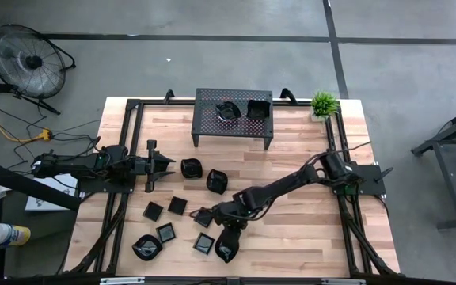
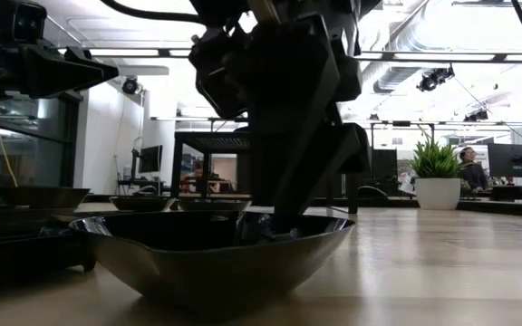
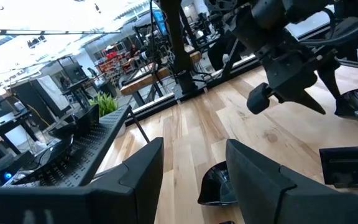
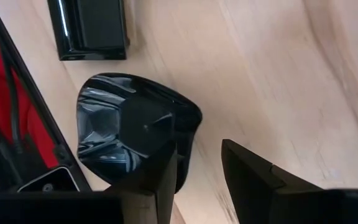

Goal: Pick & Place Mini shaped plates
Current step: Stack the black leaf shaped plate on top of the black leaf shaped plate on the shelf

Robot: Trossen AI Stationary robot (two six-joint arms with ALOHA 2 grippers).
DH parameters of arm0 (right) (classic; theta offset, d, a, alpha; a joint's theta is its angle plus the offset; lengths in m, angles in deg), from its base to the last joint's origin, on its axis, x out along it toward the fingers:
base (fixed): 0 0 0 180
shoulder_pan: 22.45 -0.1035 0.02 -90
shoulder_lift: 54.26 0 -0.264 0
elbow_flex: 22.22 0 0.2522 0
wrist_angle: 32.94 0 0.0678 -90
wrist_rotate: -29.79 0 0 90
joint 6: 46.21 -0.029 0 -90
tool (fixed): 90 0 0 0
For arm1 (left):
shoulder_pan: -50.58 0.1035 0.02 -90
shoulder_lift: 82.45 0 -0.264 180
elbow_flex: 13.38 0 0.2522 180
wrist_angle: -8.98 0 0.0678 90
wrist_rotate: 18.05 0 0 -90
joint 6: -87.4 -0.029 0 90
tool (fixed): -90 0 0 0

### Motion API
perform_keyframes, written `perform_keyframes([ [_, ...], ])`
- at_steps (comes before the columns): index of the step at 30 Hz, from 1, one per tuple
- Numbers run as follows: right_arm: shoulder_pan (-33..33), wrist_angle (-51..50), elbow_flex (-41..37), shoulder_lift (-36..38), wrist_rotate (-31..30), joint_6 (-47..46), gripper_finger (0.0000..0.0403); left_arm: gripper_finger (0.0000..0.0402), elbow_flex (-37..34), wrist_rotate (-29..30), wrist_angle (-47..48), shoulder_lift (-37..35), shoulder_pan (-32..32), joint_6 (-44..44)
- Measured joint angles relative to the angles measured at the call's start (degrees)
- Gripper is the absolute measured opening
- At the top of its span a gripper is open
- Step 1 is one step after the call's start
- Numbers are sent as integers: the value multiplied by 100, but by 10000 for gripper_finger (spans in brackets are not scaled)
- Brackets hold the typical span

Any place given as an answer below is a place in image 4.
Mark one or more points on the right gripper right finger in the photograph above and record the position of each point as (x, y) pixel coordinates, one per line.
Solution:
(250, 186)

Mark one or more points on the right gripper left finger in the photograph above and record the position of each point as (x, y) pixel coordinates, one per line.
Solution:
(154, 180)

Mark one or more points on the black leaf-shaped plate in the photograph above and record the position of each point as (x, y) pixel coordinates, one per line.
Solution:
(104, 124)

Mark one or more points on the black device with silver edge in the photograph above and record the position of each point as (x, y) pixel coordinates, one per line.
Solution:
(57, 182)

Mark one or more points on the small black square plate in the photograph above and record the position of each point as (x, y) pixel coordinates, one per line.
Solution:
(98, 28)

